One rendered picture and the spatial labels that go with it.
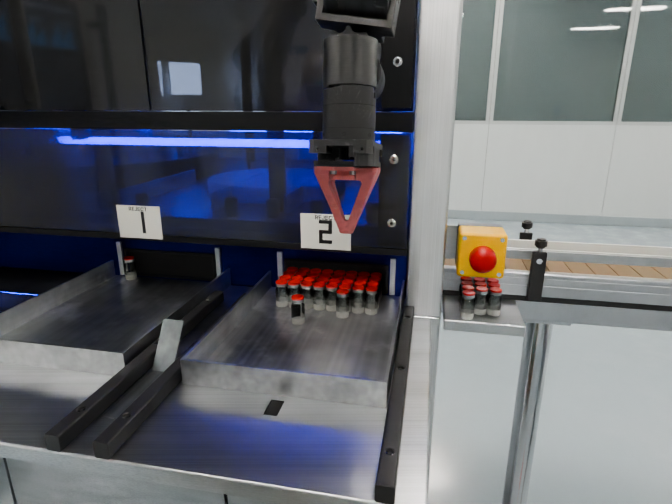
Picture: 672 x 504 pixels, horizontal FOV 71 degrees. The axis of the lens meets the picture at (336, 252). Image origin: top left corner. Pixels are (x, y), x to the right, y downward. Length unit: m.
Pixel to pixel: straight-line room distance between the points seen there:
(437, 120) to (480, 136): 4.63
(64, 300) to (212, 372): 0.43
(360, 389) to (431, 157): 0.36
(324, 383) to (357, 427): 0.07
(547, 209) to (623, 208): 0.74
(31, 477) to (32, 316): 0.57
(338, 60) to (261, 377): 0.37
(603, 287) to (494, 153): 4.51
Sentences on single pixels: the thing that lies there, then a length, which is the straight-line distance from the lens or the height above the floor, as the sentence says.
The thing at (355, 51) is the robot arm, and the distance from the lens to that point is 0.51.
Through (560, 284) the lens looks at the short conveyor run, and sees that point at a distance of 0.93.
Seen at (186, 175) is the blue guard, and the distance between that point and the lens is 0.85.
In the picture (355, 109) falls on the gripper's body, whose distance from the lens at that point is 0.50.
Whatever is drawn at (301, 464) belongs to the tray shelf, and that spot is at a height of 0.88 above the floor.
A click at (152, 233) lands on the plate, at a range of 0.91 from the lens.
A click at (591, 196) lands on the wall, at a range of 5.66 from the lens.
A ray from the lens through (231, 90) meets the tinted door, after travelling 0.82.
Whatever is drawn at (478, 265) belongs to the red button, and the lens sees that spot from 0.74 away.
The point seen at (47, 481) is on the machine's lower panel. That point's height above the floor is 0.39.
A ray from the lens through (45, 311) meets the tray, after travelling 0.95.
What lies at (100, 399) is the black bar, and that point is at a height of 0.90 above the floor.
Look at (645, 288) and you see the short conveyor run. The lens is 0.97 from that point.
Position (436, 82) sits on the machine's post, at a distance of 0.74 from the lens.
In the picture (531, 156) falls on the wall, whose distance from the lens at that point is 5.46.
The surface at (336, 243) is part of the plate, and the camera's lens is 0.78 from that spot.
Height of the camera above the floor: 1.22
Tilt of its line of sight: 17 degrees down
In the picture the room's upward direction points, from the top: straight up
